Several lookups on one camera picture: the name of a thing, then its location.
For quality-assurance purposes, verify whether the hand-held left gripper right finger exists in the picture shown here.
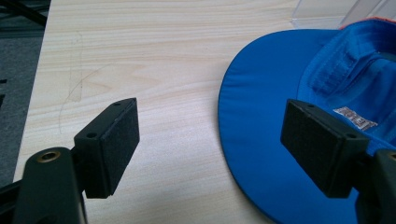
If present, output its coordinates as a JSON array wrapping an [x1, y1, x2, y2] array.
[[280, 99, 372, 200]]

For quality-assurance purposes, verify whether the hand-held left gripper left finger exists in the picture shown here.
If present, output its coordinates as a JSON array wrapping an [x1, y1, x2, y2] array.
[[74, 97, 140, 200]]

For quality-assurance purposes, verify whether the blue cap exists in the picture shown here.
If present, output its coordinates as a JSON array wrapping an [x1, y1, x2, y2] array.
[[217, 17, 396, 224]]

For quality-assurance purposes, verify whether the clear acrylic rack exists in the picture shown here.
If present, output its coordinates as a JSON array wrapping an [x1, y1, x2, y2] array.
[[290, 0, 396, 31]]

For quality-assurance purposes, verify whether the black metal stand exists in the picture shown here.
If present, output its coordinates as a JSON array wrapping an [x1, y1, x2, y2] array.
[[0, 0, 51, 39]]

